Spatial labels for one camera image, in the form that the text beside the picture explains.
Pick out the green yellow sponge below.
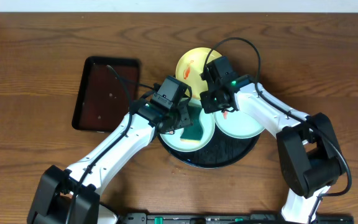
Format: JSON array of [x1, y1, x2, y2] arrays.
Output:
[[180, 106, 204, 142]]

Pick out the light green plate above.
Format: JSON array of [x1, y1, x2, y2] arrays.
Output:
[[159, 99, 215, 152], [213, 111, 265, 139]]

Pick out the yellow plate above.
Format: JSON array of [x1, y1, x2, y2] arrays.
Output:
[[175, 47, 210, 100]]

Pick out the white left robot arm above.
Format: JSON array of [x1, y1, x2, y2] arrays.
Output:
[[27, 96, 191, 223]]

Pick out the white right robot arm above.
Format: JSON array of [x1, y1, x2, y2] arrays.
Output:
[[200, 73, 351, 223]]

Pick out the black round tray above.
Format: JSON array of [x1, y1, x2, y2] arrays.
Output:
[[158, 122, 260, 169]]

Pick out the black rectangular tray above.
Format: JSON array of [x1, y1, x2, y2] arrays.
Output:
[[71, 56, 140, 133]]

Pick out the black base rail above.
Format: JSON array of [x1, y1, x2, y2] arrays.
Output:
[[116, 205, 355, 224]]

